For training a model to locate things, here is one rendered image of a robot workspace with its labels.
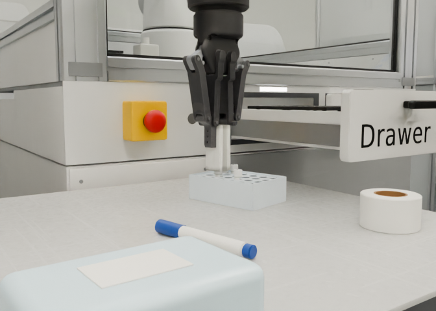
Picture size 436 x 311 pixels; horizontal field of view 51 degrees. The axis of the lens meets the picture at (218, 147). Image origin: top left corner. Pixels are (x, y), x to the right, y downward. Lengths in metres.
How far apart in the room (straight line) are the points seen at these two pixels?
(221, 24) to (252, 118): 0.29
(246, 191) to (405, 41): 0.91
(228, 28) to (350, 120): 0.23
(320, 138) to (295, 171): 0.35
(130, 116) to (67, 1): 0.22
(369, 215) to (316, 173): 0.61
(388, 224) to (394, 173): 0.86
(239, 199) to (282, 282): 0.27
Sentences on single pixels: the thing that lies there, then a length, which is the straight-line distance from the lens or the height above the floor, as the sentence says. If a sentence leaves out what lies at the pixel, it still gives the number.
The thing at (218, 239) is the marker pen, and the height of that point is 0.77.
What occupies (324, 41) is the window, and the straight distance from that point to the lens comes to 1.20.
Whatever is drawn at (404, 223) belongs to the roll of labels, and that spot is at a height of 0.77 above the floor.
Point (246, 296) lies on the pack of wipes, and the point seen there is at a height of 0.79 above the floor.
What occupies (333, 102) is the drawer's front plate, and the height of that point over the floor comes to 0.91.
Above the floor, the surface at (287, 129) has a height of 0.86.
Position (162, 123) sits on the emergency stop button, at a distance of 0.81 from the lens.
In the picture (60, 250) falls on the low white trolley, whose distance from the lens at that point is 0.50.
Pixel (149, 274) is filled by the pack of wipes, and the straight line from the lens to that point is 0.30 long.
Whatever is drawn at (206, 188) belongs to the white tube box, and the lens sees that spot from 0.69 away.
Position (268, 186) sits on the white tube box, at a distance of 0.66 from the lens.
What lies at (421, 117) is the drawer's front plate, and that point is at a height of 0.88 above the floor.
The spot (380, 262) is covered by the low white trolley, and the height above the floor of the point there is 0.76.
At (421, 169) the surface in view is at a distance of 2.91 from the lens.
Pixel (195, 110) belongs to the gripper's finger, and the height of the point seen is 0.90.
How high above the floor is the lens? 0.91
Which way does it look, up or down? 6 degrees down
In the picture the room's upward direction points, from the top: straight up
